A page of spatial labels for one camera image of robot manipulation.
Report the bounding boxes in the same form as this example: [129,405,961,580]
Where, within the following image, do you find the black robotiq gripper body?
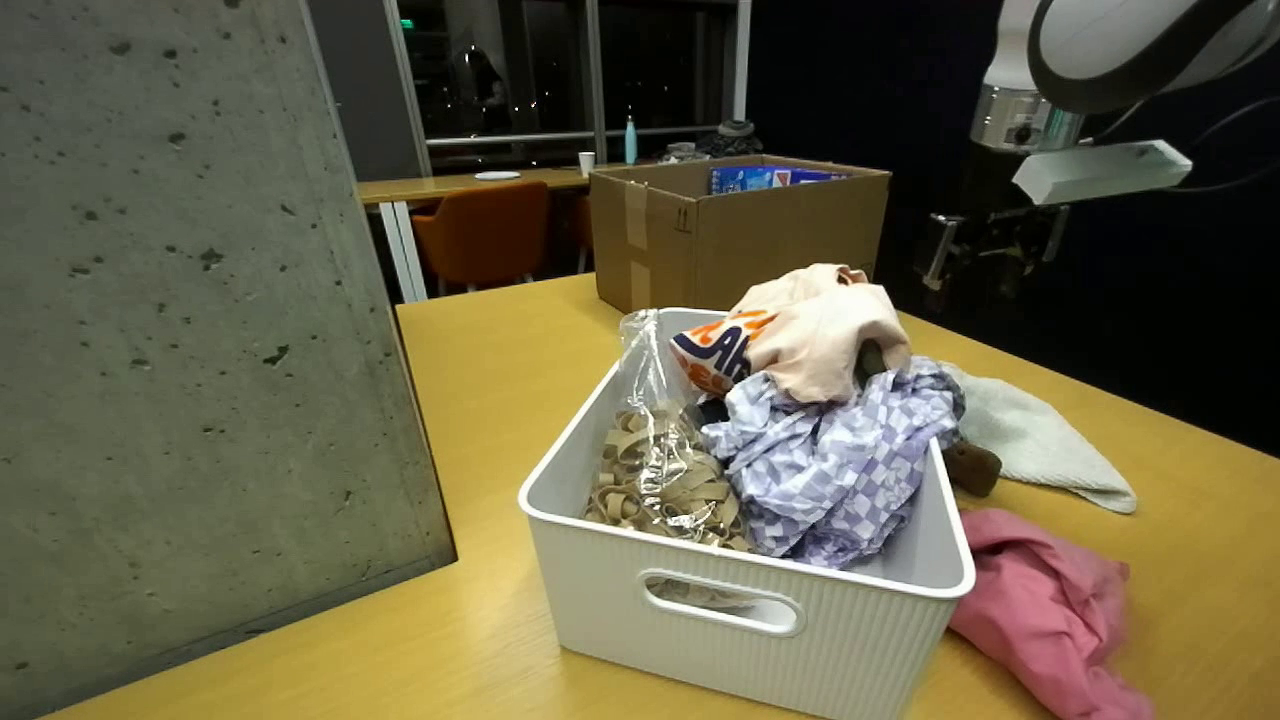
[961,196,1059,272]

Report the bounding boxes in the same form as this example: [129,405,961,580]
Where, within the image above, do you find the white towel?
[930,362,1143,518]

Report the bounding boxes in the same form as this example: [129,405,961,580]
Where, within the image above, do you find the brown plush moose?
[938,435,1009,503]

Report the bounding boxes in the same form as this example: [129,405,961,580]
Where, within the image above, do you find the brown cardboard box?
[583,150,896,320]

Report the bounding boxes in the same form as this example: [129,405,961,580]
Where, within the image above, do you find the white plastic storage box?
[513,302,978,720]

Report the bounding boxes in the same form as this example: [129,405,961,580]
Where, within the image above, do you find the cream cloth with orange print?
[662,261,917,408]

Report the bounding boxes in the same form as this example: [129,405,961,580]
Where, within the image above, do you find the blue package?
[708,160,840,198]

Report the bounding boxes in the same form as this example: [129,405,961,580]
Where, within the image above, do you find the purple checkered cloth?
[697,355,973,571]

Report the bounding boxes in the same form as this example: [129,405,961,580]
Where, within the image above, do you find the dark bag pile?
[660,117,766,168]

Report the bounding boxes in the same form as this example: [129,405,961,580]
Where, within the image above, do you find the clear bag of brown pieces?
[581,309,756,554]

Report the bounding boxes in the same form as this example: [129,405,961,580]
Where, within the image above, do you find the pink cloth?
[943,503,1159,720]

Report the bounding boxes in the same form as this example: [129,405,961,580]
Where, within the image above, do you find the orange chair white legs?
[406,181,555,299]

